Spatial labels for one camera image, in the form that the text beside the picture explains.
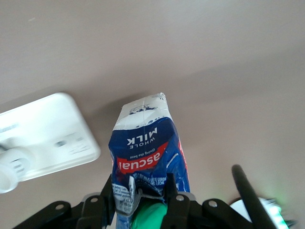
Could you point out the cream rectangular tray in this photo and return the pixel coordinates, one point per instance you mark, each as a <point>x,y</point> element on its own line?
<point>52,133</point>

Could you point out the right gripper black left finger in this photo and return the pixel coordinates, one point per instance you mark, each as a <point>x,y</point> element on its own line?
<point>104,202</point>

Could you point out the blue milk carton green cap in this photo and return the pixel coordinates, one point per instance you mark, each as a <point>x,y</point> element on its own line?
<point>143,148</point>

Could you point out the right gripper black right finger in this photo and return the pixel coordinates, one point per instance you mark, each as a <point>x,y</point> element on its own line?
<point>175,202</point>

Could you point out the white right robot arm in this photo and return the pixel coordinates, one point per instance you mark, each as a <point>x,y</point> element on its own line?
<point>238,210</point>

